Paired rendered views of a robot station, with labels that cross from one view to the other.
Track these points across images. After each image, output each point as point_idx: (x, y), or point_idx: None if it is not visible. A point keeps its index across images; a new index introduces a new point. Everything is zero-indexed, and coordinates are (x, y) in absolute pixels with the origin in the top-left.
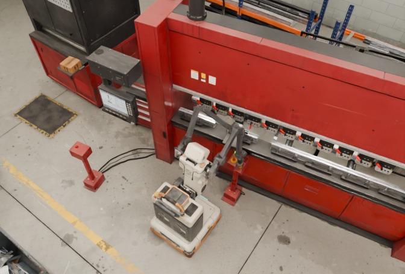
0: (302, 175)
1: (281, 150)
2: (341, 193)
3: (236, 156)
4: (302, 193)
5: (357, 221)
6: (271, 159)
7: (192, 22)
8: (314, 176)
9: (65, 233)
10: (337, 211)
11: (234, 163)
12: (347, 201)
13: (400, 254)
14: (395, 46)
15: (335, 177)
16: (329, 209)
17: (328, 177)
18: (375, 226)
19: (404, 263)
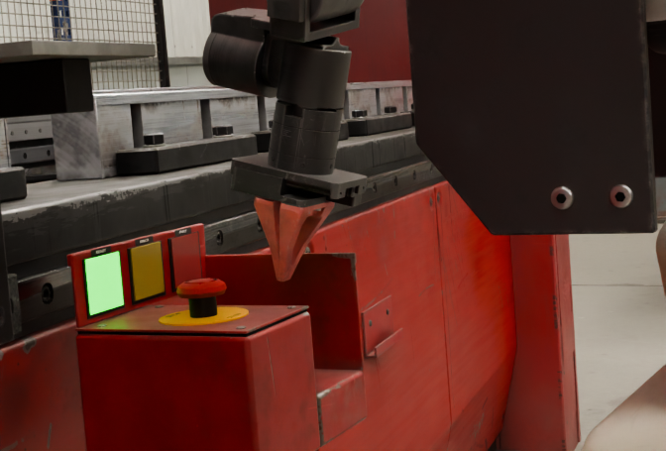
0: (333, 222)
1: (149, 130)
2: (419, 213)
3: None
4: (370, 443)
5: (470, 417)
6: (222, 186)
7: None
8: (359, 169)
9: None
10: (445, 415)
11: (260, 309)
12: (438, 267)
13: (566, 407)
14: None
15: (362, 137)
16: (433, 436)
17: (370, 138)
18: (491, 365)
19: (580, 450)
